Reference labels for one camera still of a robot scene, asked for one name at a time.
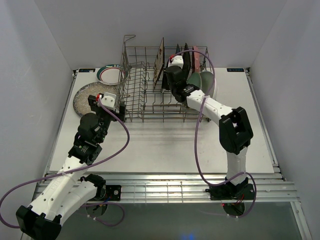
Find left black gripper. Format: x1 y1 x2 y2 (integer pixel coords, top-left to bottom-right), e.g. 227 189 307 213
88 95 126 143

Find cream floral square plate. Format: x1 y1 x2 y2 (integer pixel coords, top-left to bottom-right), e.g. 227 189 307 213
153 38 165 89

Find black floral square plate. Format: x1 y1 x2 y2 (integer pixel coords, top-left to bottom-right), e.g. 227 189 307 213
182 43 191 80

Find light green floral plate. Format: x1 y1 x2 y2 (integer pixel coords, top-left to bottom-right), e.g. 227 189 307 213
187 72 202 89

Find white oval plate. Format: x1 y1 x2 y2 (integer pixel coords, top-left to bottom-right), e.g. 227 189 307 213
200 71 218 100

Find large teal red rimmed plate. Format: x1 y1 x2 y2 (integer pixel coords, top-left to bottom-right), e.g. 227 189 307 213
161 70 170 91

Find teal square plate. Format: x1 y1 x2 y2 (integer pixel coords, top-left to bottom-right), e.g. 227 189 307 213
175 44 181 56

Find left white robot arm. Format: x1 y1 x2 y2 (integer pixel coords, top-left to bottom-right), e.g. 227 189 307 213
16 92 126 240

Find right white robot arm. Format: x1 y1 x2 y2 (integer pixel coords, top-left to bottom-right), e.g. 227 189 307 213
164 65 254 199

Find grey speckled round plate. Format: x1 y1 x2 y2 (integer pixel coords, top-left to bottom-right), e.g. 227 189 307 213
72 82 118 118

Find small teal red rimmed plate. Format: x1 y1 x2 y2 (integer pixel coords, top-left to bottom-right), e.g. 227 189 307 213
96 64 128 86

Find left XDOF label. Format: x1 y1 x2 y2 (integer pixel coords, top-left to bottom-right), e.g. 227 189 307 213
78 68 96 73

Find xdof label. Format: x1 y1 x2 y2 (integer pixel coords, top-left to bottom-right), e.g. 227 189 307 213
78 68 96 73
226 68 245 73

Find pink polka dot plate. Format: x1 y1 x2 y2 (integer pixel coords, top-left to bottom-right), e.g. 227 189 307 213
192 46 201 73

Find right XDOF label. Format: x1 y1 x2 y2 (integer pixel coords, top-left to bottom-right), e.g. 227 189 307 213
226 68 245 73

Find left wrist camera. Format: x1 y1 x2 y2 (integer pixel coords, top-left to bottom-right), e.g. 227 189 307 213
96 92 117 111

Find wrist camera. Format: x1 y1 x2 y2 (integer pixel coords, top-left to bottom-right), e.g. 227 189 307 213
96 92 117 111
168 55 184 69

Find grey wire dish rack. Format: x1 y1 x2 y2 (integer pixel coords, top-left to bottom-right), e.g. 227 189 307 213
118 34 199 122

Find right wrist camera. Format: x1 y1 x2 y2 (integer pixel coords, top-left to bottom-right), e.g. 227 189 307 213
168 55 184 69

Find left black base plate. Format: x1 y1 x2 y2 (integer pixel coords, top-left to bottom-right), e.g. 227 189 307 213
100 184 122 202

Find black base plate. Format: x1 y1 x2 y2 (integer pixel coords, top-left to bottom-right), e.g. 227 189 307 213
100 184 122 202
205 183 256 201

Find aluminium frame rail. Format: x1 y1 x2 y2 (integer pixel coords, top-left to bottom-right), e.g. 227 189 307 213
102 172 299 204

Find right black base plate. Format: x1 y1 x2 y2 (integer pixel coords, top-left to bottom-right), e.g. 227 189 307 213
205 183 256 201

